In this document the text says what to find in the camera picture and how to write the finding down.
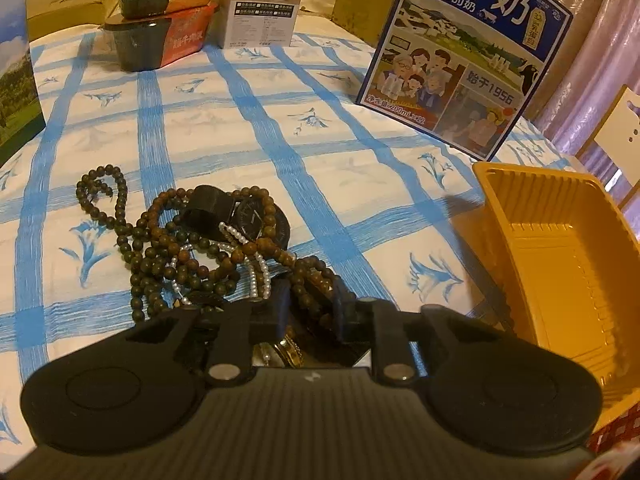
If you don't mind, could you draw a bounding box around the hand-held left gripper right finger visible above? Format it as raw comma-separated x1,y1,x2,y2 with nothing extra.
332,280,501,387

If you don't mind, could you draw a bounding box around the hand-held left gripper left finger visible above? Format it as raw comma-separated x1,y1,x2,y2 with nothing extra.
125,279,294,387

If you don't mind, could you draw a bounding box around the gold wristwatch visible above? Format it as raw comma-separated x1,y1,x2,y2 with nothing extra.
252,337,304,368

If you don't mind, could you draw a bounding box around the brown bead necklace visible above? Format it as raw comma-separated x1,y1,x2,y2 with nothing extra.
140,185,341,326

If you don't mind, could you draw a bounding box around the black wristwatch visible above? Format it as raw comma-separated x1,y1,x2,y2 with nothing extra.
180,185,292,252

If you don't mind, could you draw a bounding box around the dark green bead necklace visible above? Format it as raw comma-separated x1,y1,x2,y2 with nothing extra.
75,169,201,323

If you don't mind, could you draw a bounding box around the yellow plastic tray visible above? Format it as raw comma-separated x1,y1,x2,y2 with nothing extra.
452,161,640,441

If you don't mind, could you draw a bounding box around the blue checked tablecloth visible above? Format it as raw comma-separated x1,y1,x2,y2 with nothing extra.
0,25,596,461

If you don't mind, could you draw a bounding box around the blue cartoon milk carton box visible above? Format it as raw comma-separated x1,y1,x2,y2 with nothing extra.
356,0,574,162

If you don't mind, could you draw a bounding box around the small white product box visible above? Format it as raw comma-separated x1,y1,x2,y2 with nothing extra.
220,0,309,51

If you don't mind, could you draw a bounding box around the black food bowl red label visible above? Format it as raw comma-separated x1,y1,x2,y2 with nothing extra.
102,2,221,73

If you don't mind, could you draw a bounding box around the white wooden chair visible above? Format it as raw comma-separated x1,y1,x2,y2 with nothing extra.
572,85,640,211

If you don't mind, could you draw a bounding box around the meadow print milk box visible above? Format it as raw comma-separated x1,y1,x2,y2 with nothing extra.
0,0,47,162

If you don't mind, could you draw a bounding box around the pink patterned curtain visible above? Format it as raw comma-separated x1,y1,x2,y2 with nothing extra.
515,0,640,161

